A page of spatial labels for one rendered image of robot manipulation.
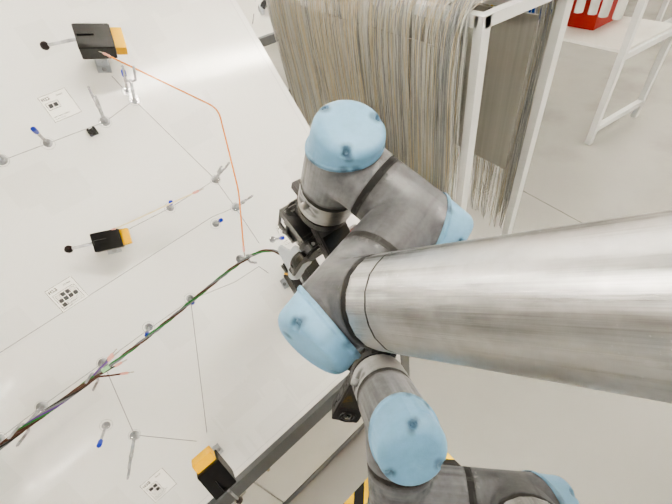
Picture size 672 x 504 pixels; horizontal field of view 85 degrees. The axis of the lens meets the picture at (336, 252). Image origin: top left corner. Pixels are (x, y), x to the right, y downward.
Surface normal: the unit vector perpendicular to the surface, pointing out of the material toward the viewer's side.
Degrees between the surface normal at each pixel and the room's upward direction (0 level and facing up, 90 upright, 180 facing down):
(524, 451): 0
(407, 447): 55
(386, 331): 80
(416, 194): 24
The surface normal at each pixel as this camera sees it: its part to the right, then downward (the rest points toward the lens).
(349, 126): 0.18, -0.37
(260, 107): 0.42, -0.01
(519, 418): -0.15, -0.68
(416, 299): -0.83, -0.07
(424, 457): 0.13, 0.16
